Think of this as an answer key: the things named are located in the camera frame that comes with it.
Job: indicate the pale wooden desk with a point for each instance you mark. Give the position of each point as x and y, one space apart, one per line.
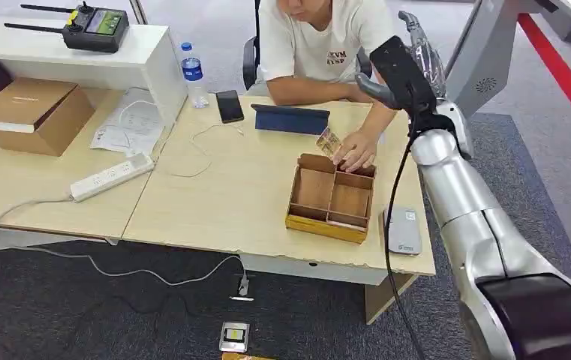
26 189
245 198

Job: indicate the black smartphone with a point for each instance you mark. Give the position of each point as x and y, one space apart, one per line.
229 106

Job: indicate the black remote controller with antennas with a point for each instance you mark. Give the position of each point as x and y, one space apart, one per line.
94 30

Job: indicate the stack of printed cards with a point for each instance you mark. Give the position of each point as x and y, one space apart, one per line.
328 141

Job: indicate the metal floor socket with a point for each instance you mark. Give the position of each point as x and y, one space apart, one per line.
234 337

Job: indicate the brown cardboard box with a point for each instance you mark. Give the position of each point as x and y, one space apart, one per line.
31 116

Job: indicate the white desk shelf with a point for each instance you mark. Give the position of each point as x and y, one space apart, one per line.
116 54

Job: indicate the wooden compartment box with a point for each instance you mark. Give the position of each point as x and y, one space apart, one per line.
332 201

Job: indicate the grey power bank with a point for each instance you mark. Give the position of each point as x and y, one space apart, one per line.
403 231

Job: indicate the clear water bottle blue cap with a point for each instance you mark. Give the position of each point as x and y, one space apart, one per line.
194 79

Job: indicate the person's left hand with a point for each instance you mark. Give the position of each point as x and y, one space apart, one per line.
357 151

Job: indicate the white panel with speaker grille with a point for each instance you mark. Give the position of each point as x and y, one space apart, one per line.
484 59

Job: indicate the person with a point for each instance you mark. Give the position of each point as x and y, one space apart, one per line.
315 44

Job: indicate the white paper sheets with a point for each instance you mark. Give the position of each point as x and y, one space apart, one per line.
131 126

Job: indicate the white power strip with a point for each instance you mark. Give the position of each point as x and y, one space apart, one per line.
111 177

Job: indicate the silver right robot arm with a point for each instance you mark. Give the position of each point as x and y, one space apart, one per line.
464 198

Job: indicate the tablet in blue case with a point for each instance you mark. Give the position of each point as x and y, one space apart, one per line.
290 120

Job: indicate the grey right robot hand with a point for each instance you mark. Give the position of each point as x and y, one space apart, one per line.
402 74

